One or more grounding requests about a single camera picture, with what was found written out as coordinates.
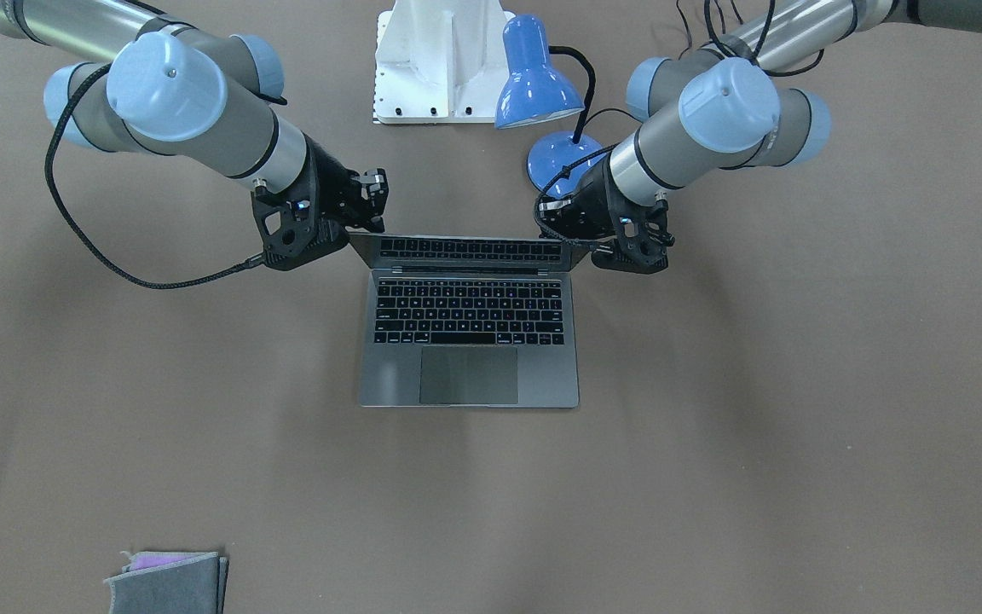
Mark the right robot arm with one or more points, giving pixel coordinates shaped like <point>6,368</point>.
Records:
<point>174,90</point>

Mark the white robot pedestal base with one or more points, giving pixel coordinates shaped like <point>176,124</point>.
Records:
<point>439,61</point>

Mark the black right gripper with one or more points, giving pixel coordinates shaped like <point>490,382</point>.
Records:
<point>328,181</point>

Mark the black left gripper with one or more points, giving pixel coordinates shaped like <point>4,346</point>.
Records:
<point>591,199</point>

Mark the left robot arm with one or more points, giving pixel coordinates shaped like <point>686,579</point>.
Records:
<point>719,109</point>

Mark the folded grey cloth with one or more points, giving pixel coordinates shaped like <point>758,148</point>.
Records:
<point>169,582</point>

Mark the grey laptop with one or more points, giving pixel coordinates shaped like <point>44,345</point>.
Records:
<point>468,322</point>

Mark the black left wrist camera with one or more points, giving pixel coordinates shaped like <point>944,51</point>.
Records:
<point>641,237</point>

